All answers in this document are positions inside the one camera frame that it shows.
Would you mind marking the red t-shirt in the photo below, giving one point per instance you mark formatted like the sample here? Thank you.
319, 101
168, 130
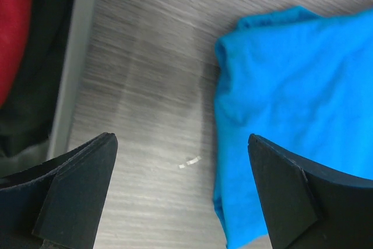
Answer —
15, 23

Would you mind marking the grey plastic tray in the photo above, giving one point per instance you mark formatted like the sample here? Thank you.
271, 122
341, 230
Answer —
75, 55

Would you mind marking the black t-shirt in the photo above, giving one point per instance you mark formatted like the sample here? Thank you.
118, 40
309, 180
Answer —
28, 113

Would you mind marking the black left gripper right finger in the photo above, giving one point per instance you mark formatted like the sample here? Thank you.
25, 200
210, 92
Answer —
306, 204

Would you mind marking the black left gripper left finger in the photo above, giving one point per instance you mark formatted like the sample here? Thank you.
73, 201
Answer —
58, 204

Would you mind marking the blue t-shirt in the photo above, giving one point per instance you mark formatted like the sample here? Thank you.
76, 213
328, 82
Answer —
300, 80

